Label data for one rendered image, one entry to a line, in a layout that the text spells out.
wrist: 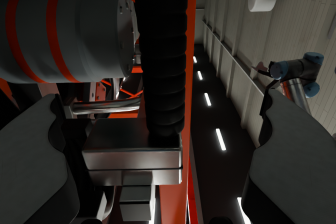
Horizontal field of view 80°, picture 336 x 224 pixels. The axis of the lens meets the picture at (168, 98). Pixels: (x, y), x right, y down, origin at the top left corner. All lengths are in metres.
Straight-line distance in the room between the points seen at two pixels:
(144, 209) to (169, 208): 1.18
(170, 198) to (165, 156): 1.13
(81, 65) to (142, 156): 0.16
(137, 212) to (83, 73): 0.19
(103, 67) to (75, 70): 0.04
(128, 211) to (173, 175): 0.05
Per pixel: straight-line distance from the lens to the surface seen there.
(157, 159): 0.19
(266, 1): 6.93
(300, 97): 0.96
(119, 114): 3.35
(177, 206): 1.39
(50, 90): 0.42
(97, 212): 0.23
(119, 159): 0.19
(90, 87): 0.58
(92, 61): 0.30
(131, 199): 0.21
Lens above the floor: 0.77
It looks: 30 degrees up
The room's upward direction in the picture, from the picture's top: 179 degrees clockwise
